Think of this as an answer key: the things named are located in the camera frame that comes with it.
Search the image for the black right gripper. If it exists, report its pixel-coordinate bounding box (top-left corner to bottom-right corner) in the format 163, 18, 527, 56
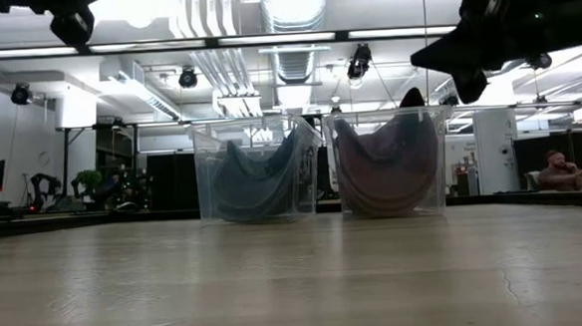
407, 0, 556, 108

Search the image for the maroon baseball cap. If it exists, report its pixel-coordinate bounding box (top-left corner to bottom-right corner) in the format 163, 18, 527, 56
366, 86, 442, 199
341, 174, 439, 220
333, 115, 424, 211

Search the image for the dark green baseball cap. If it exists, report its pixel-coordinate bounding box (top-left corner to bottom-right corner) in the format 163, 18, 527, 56
263, 124, 320, 205
209, 136, 305, 224

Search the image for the black ceiling spotlight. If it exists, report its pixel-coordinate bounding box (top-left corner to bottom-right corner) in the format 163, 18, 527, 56
177, 65, 199, 90
345, 42, 375, 81
525, 52, 554, 71
9, 82, 34, 107

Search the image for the white square pillar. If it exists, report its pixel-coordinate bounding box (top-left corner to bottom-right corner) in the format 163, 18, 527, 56
470, 107, 521, 196

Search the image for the clear plastic bin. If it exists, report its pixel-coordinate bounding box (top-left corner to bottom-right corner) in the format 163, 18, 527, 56
321, 104, 458, 222
186, 114, 328, 227

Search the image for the person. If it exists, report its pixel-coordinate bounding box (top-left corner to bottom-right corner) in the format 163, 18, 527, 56
534, 148, 582, 194

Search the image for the long linear ceiling light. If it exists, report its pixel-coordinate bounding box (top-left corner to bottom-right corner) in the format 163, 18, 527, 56
0, 23, 459, 62

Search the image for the bushy dark green plant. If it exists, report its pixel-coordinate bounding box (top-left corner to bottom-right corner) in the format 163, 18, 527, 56
70, 167, 105, 198

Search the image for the silver ventilation duct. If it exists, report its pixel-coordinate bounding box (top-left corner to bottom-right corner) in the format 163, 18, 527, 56
257, 0, 335, 112

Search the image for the black shelf frame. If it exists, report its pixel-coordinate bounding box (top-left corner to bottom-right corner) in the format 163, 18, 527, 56
57, 121, 146, 216

